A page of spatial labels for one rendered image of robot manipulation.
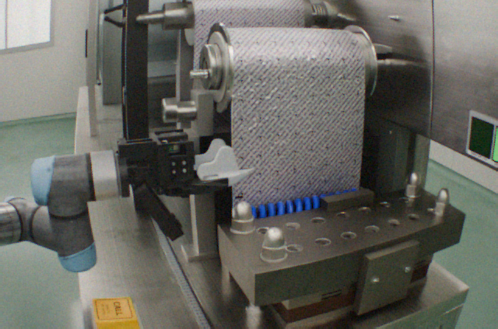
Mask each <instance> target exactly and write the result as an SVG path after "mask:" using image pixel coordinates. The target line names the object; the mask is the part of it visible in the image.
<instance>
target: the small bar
mask: <svg viewBox="0 0 498 329"><path fill-rule="evenodd" d="M373 201H374V192H372V191H371V190H370V189H368V188H366V189H362V190H358V191H351V192H347V193H343V194H336V195H332V196H327V197H323V198H321V208H322V209H324V210H325V211H326V212H333V211H336V210H340V209H344V208H350V207H354V206H357V205H364V204H367V203H371V202H373Z"/></svg>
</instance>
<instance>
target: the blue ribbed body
mask: <svg viewBox="0 0 498 329"><path fill-rule="evenodd" d="M351 191H357V189H355V188H352V189H351V190H350V191H349V190H344V191H343V193H347V192H351ZM343 193H342V192H341V191H337V192H336V193H335V194H343ZM323 197H327V196H326V195H325V194H321V195H320V197H319V198H318V196H316V195H315V196H313V197H312V198H311V202H310V199H309V198H308V197H305V198H304V199H303V204H302V201H301V200H300V199H299V198H297V199H296V200H295V201H294V205H293V202H292V201H290V200H287V201H286V204H285V207H284V204H283V203H282V202H281V201H278V202H277V204H276V208H275V206H274V204H272V203H268V205H267V210H266V209H265V206H264V205H263V204H261V205H259V206H258V211H257V212H256V208H255V207H254V206H253V205H252V206H251V208H252V215H253V216H254V219H260V218H265V217H270V216H275V215H284V214H289V213H293V212H301V211H306V210H310V209H314V208H320V207H321V198H323Z"/></svg>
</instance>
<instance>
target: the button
mask: <svg viewBox="0 0 498 329"><path fill-rule="evenodd" d="M92 303H93V313H94V318H95V323H96V328H97V329H139V322H138V319H137V316H136V313H135V309H134V306H133V303H132V298H131V297H117V298H103V299H92Z"/></svg>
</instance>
